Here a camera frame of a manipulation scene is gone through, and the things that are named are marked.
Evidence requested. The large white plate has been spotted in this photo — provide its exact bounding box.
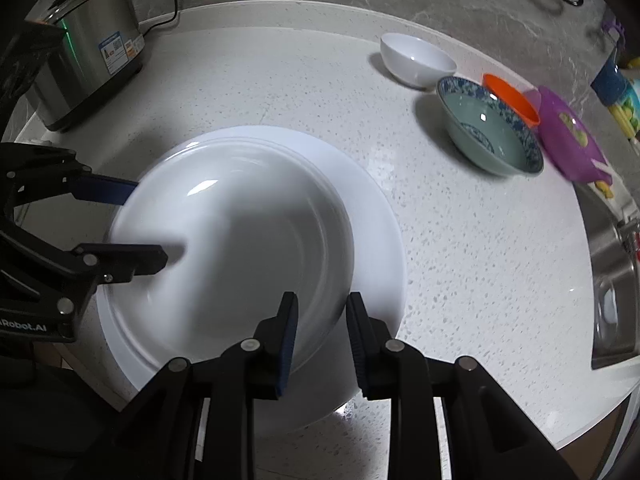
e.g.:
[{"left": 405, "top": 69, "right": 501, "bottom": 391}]
[{"left": 95, "top": 125, "right": 407, "bottom": 436}]

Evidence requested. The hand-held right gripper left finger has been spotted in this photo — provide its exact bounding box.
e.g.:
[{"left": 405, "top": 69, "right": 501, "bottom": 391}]
[{"left": 107, "top": 291, "right": 300, "bottom": 480}]

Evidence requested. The purple peeler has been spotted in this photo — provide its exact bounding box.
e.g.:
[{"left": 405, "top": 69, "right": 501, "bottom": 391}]
[{"left": 600, "top": 15, "right": 628, "bottom": 56}]

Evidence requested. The stainless steel sink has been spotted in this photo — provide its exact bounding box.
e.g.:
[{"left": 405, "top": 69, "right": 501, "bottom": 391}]
[{"left": 575, "top": 180, "right": 640, "bottom": 371}]

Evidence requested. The blue cup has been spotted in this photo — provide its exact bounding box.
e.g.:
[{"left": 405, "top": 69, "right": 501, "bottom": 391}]
[{"left": 591, "top": 57, "right": 632, "bottom": 106}]

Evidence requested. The blue patterned ceramic bowl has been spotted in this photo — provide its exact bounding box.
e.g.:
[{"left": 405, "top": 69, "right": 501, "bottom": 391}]
[{"left": 436, "top": 76, "right": 545, "bottom": 177}]

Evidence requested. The chrome faucet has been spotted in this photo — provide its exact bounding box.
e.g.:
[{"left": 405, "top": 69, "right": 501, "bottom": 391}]
[{"left": 617, "top": 217, "right": 640, "bottom": 261}]

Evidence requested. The green vegetable piece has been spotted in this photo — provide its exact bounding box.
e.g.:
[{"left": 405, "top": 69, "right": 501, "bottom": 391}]
[{"left": 560, "top": 112, "right": 592, "bottom": 148}]

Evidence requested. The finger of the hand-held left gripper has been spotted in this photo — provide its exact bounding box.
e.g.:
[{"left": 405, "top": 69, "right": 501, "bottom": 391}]
[
  {"left": 0, "top": 215, "right": 169, "bottom": 301},
  {"left": 0, "top": 143, "right": 139, "bottom": 207}
]

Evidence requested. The purple plastic basin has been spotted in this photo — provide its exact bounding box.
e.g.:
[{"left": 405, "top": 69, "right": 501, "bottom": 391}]
[{"left": 537, "top": 86, "right": 615, "bottom": 183}]

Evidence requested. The yellow dish soap bottle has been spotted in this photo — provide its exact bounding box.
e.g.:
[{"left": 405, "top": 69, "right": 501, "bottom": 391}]
[{"left": 607, "top": 57, "right": 640, "bottom": 141}]

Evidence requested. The white bowl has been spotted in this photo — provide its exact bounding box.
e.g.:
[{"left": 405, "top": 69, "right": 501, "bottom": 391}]
[{"left": 380, "top": 32, "right": 458, "bottom": 90}]

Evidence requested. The orange bowl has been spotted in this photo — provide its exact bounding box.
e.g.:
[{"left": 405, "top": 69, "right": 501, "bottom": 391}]
[{"left": 482, "top": 74, "right": 542, "bottom": 127}]

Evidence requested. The stainless steel rice cooker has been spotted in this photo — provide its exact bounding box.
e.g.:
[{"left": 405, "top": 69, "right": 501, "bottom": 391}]
[{"left": 22, "top": 0, "right": 146, "bottom": 133}]

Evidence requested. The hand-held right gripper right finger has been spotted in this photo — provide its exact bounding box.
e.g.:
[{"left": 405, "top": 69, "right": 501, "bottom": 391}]
[{"left": 346, "top": 292, "right": 576, "bottom": 480}]

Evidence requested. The medium white plate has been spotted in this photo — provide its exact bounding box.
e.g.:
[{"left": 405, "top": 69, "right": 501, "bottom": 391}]
[{"left": 107, "top": 135, "right": 358, "bottom": 378}]

